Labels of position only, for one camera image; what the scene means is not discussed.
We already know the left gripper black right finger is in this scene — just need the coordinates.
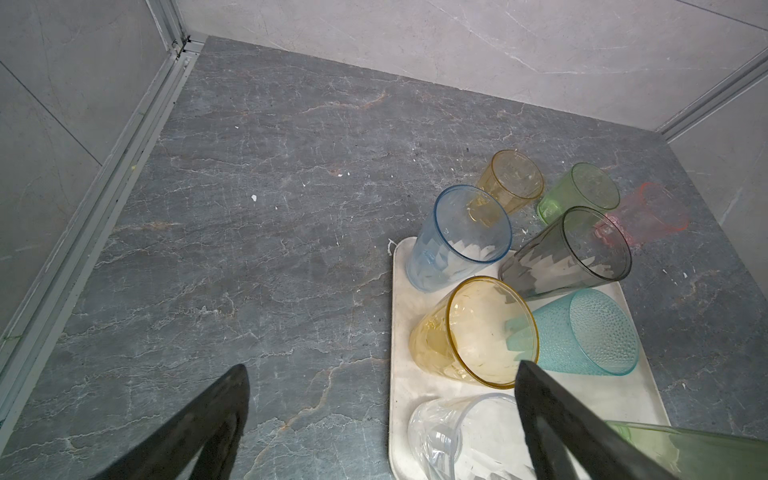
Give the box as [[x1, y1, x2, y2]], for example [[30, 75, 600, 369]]
[[514, 361, 673, 479]]

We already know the tall grey glass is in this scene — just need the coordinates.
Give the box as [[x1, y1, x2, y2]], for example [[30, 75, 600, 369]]
[[499, 206, 632, 300]]

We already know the tall amber glass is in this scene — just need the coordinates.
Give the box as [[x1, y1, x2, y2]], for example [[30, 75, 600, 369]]
[[409, 276, 540, 390]]

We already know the beige tray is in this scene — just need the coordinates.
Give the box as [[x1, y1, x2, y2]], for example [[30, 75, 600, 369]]
[[387, 236, 672, 480]]

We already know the tall green glass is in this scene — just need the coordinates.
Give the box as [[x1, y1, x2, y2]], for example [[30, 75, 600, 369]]
[[607, 420, 767, 479]]

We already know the short pink glass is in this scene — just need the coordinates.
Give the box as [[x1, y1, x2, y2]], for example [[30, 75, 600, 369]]
[[605, 182, 690, 247]]

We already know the tall blue glass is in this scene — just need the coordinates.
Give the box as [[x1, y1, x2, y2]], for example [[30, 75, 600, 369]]
[[406, 184, 513, 292]]

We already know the tall teal glass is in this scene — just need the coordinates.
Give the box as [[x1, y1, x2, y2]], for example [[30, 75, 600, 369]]
[[533, 289, 640, 376]]

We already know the short green glass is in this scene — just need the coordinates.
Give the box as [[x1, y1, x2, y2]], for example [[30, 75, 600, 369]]
[[536, 162, 621, 224]]

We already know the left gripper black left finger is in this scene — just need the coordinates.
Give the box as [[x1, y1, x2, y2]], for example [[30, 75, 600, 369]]
[[95, 364, 250, 479]]

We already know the short clear glass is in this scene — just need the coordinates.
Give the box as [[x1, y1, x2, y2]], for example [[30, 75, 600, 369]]
[[407, 393, 536, 479]]

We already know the short amber glass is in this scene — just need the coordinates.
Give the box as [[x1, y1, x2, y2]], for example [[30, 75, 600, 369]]
[[475, 149, 545, 215]]

